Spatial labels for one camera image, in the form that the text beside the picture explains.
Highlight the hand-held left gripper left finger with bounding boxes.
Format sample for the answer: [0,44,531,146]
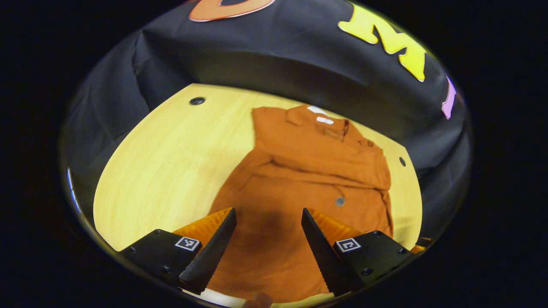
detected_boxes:
[119,207,237,296]

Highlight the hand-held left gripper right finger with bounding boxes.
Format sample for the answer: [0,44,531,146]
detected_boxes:
[301,207,414,296]

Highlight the rust orange button-up shirt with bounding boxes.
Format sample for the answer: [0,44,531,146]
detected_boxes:
[208,104,393,303]

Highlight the black backdrop cloth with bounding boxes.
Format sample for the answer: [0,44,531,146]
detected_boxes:
[60,0,471,240]

